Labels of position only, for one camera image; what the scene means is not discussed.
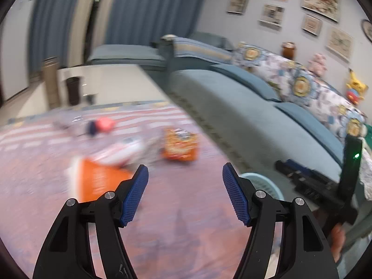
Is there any red blue ball toy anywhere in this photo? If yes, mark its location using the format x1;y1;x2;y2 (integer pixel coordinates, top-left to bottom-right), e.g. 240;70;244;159
54;116;117;140

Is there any floral back cushion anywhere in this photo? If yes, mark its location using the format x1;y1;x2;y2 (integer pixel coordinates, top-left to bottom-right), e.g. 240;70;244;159
232;42;292;77
328;97;367;147
270;58;346;118

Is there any yellow mouse plush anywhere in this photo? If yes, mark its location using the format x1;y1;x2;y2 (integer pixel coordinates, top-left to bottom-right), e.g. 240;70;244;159
345;68;368;106

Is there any dark brown cup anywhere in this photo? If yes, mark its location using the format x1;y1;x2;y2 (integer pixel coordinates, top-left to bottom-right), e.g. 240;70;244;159
66;76;81;106

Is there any white box picture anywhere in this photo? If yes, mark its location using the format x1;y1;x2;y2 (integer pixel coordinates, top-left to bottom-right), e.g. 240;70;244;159
257;3;285;31

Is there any framed flower painting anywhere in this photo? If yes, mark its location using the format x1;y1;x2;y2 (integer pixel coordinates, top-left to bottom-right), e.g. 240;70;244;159
300;0;341;24

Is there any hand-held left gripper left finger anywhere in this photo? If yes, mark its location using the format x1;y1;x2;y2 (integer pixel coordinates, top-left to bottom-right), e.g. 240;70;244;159
33;164;149;279

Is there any white refrigerator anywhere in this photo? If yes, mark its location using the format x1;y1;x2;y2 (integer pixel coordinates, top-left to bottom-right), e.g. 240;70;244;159
0;0;40;105

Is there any orange snack bag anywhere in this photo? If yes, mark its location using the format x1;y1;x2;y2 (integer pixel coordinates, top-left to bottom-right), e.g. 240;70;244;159
161;127;200;162

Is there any teal fabric sofa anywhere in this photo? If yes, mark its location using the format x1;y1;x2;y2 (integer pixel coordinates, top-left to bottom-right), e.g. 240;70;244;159
86;31;372;240

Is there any pink pig plush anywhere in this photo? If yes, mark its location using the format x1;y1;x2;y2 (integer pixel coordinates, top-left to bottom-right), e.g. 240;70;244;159
307;53;328;76

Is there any blue curtain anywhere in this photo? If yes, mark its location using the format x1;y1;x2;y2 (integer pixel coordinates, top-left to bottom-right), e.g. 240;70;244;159
28;0;91;74
105;0;213;48

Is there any floral pillow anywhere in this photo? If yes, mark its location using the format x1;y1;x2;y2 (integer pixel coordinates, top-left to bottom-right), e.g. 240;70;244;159
359;153;372;202

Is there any brown monkey plush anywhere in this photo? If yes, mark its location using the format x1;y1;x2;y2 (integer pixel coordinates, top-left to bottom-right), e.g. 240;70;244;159
281;42;297;60

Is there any pink patterned blanket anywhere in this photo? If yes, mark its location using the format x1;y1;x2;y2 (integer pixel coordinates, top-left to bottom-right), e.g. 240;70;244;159
0;100;284;279

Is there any blue flat cushion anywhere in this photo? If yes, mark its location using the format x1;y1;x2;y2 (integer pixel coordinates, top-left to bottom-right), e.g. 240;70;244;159
210;64;282;103
274;101;348;167

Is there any brown thermos flask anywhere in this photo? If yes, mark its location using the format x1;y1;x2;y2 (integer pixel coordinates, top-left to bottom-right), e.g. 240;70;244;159
41;57;60;109

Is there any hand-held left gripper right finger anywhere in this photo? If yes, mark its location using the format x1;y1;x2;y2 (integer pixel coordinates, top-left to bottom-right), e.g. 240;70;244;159
222;163;339;279

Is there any framed crown picture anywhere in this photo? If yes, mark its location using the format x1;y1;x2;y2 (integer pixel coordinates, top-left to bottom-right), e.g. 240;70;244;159
301;13;323;37

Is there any white red striped wrapper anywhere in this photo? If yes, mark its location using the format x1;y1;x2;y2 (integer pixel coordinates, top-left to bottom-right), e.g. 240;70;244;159
87;138;144;168

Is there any framed butterfly picture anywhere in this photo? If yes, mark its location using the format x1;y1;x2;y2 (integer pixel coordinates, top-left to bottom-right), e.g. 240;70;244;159
325;26;354;62

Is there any black framed figure picture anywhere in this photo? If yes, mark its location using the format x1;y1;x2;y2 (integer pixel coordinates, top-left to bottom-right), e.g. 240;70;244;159
226;0;252;15

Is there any person's right hand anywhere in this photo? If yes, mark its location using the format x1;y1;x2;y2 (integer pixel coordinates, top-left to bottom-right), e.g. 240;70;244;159
329;225;347;264

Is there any orange and white packet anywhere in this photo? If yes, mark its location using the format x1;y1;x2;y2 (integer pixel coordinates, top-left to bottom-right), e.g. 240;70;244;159
66;155;135;204

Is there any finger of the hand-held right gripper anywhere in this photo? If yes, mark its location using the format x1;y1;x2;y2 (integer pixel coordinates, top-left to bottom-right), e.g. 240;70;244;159
276;160;341;208
286;158;343;187

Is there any light blue plastic basket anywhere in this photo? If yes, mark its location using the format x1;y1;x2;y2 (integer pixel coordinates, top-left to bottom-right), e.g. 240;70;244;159
241;172;284;202

